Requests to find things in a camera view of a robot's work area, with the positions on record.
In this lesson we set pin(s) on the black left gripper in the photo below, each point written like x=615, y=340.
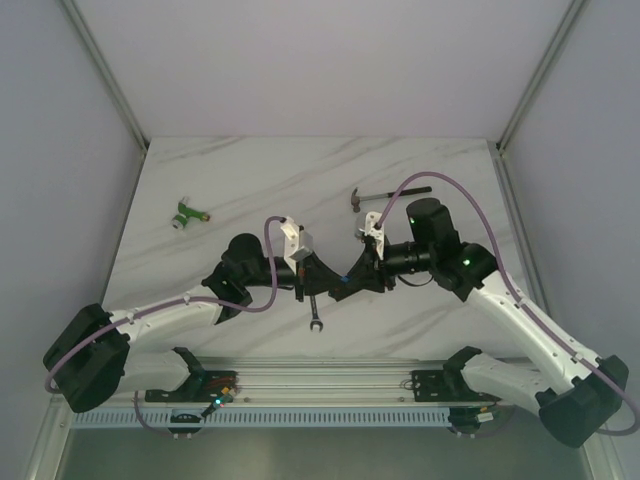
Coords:
x=302, y=278

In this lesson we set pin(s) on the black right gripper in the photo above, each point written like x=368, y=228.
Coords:
x=371, y=272

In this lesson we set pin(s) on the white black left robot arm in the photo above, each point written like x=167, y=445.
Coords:
x=103, y=353

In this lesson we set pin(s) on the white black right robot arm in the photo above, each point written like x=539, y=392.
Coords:
x=572, y=390

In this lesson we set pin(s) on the silver open-end wrench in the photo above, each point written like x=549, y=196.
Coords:
x=316, y=325

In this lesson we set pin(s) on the green white connector plug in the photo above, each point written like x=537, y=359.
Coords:
x=185, y=213

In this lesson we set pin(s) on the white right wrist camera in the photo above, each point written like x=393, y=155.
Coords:
x=368, y=227

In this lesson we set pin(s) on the claw hammer black handle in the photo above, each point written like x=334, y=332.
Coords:
x=356, y=199

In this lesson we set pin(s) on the aluminium rail frame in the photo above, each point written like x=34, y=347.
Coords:
x=255, y=108

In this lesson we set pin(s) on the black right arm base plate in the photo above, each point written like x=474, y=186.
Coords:
x=444, y=386

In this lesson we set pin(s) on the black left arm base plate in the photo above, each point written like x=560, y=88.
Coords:
x=201, y=387

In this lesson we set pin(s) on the white slotted cable duct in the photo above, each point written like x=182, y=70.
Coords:
x=297, y=417

